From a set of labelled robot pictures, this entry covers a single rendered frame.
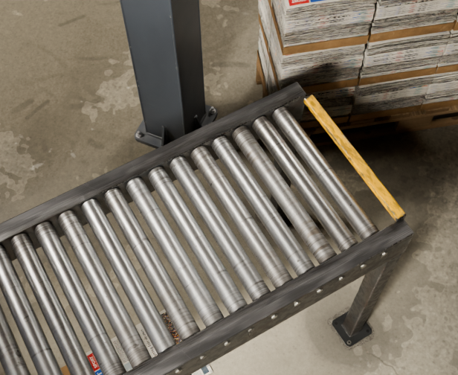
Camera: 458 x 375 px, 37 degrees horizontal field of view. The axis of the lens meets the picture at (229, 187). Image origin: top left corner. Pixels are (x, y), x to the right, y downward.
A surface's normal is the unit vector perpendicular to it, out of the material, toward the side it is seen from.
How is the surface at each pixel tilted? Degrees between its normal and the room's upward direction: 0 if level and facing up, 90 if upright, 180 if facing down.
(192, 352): 0
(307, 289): 0
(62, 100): 0
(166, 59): 90
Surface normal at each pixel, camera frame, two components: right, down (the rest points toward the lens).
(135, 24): -0.40, 0.80
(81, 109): 0.00, -0.48
